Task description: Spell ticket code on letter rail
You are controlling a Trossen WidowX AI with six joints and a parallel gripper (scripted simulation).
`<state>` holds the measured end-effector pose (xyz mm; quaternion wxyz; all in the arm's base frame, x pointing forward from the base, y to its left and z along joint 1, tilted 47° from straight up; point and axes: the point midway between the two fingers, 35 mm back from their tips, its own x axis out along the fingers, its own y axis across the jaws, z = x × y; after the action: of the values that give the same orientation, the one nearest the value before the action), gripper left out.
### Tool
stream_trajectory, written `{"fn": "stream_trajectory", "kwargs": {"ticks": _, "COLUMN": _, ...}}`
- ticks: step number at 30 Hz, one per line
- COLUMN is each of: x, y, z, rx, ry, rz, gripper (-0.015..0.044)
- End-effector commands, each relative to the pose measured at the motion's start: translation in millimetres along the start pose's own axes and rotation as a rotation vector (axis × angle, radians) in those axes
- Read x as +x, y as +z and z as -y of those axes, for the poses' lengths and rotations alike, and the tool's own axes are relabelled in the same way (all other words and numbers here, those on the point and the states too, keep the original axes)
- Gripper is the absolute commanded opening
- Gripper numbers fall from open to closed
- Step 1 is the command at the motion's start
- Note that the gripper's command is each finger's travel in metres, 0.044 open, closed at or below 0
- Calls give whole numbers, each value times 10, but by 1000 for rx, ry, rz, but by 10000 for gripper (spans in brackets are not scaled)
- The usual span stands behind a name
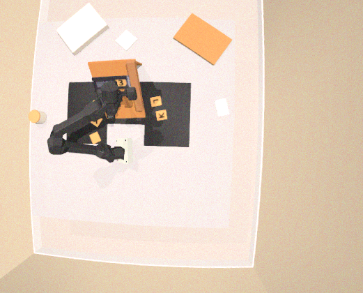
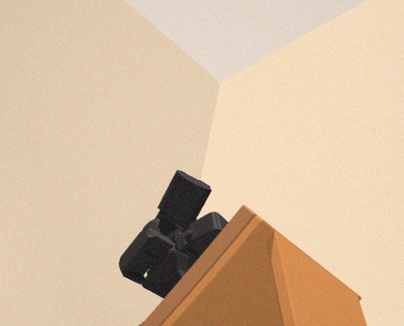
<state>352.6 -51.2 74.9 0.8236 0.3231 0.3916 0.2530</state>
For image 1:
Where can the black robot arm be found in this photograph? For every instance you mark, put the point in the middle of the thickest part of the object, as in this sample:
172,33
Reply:
92,112

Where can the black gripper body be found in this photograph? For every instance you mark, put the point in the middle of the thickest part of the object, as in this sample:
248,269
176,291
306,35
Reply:
130,92

